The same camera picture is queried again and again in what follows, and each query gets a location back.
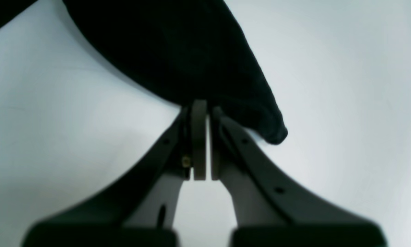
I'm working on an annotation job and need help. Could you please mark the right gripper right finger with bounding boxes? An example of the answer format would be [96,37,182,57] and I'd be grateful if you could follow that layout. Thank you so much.
[210,107,387,247]

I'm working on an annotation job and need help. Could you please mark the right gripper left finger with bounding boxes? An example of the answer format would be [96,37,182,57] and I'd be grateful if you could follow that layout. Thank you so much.
[23,100,207,247]

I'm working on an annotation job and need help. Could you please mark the black t-shirt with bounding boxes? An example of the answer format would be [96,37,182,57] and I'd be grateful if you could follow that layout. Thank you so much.
[0,0,289,145]

